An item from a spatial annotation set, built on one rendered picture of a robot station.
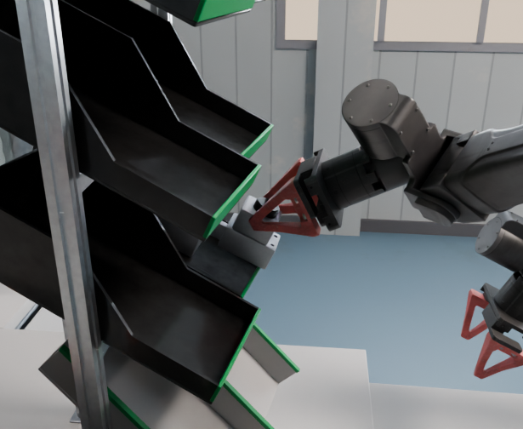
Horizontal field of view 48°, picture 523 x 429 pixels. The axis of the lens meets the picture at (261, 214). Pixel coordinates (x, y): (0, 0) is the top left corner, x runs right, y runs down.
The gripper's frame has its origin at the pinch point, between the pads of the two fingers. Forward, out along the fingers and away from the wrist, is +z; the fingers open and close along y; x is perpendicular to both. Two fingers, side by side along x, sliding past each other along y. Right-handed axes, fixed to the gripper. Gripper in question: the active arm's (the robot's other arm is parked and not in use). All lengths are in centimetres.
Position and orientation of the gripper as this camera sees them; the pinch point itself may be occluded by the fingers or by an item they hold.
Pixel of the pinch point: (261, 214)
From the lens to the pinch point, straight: 69.6
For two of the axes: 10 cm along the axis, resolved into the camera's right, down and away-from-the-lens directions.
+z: -8.7, 3.5, 3.4
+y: -1.8, 4.0, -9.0
